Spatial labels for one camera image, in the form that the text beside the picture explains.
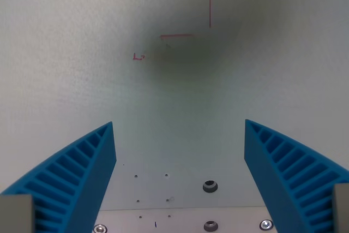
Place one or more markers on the black threaded insert bolt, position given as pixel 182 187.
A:
pixel 210 186
pixel 210 226

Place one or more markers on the silver hex socket screw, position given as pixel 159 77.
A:
pixel 100 228
pixel 266 224

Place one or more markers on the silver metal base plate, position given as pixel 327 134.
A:
pixel 180 220

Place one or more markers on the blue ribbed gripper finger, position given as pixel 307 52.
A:
pixel 278 167
pixel 81 167

